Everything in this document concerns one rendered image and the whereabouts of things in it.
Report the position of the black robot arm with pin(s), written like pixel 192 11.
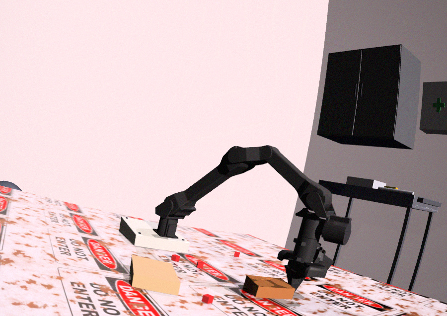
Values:
pixel 238 160

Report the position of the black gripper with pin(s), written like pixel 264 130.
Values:
pixel 300 261

